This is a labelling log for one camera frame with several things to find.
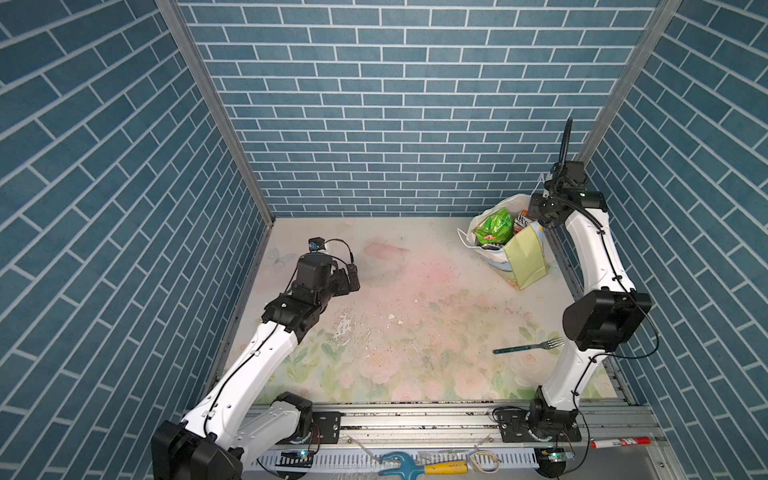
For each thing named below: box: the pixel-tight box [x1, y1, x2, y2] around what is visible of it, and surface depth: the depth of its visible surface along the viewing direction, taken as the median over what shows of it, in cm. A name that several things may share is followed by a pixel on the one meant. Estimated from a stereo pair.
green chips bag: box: [475, 207, 514, 245], surface depth 93 cm
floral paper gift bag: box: [457, 194, 548, 291], surface depth 88 cm
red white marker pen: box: [590, 437, 651, 449], surface depth 72 cm
